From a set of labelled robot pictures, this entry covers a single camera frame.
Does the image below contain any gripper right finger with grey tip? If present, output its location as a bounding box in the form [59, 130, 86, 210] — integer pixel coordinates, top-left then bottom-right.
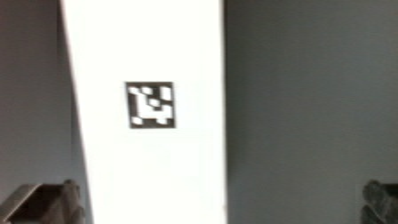
[361, 180, 398, 224]

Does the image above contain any gripper left finger with black tip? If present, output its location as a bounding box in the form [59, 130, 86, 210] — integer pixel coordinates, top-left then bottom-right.
[0, 180, 87, 224]

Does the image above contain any small white cabinet top block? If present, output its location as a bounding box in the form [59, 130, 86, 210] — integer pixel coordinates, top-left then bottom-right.
[61, 0, 228, 224]

